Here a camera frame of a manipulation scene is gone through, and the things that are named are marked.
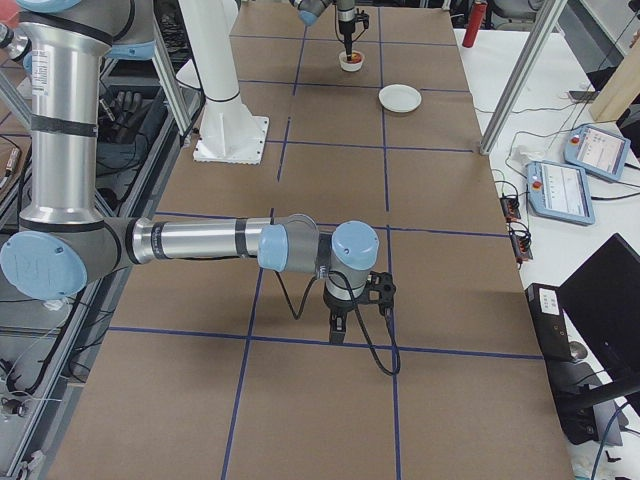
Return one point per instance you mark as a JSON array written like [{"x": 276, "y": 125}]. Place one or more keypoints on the orange circuit board near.
[{"x": 521, "y": 249}]

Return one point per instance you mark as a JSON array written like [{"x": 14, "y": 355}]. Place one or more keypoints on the wooden plank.
[{"x": 620, "y": 91}]

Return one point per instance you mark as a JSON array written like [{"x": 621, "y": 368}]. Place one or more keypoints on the aluminium frame post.
[{"x": 536, "y": 40}]

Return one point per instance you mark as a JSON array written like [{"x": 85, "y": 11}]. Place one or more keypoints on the white round plate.
[{"x": 399, "y": 98}]

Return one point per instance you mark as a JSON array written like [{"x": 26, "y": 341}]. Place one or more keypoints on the orange circuit board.
[
  {"x": 521, "y": 249},
  {"x": 510, "y": 207}
]

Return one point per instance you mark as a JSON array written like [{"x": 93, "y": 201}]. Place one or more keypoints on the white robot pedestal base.
[{"x": 228, "y": 132}]

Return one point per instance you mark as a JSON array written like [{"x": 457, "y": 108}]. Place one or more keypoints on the red fire extinguisher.
[{"x": 476, "y": 17}]

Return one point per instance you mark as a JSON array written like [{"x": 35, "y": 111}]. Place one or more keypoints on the white round bowl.
[{"x": 350, "y": 68}]

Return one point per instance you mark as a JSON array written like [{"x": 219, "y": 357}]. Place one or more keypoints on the black laptop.
[{"x": 601, "y": 299}]

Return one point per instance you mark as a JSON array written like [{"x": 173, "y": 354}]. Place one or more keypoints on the far teach pendant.
[{"x": 601, "y": 153}]

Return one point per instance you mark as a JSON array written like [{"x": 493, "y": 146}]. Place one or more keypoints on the black box device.
[{"x": 549, "y": 323}]

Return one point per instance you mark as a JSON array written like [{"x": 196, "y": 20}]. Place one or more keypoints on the red yellow apple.
[{"x": 353, "y": 58}]

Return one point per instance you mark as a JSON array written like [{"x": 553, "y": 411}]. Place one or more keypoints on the orange circuit board far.
[{"x": 510, "y": 207}]

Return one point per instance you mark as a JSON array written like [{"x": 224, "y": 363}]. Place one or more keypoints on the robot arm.
[
  {"x": 309, "y": 11},
  {"x": 64, "y": 243}
]

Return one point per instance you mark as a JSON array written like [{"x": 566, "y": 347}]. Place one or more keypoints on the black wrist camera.
[{"x": 380, "y": 290}]

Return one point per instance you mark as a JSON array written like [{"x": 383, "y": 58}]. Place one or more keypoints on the near teach pendant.
[{"x": 559, "y": 191}]

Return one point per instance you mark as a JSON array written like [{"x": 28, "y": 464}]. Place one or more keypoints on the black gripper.
[
  {"x": 335, "y": 305},
  {"x": 345, "y": 27}
]

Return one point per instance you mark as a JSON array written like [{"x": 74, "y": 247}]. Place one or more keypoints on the teach pendant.
[
  {"x": 601, "y": 153},
  {"x": 559, "y": 191}
]

